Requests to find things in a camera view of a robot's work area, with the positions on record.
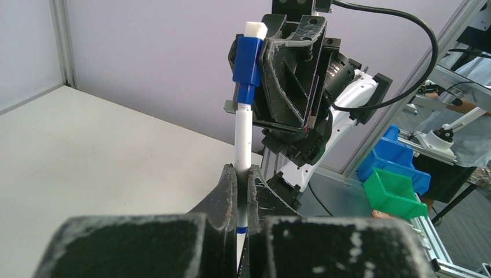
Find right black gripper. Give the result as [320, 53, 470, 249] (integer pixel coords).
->
[228, 13, 332, 165]

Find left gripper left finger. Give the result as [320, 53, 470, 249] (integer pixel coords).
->
[189, 164, 238, 231]

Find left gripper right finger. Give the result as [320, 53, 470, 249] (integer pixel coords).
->
[247, 165, 301, 231]

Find blue pen cap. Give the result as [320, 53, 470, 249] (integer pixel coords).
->
[232, 21, 268, 105]

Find white marker pen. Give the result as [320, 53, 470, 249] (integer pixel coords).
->
[234, 103, 252, 268]

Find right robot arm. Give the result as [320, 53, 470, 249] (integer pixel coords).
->
[225, 14, 392, 208]

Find green storage bin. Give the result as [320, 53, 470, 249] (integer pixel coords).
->
[363, 168, 428, 221]

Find blue storage bin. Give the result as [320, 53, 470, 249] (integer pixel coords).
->
[357, 125, 431, 195]

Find right black camera cable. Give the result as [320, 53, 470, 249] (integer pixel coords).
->
[329, 0, 439, 113]

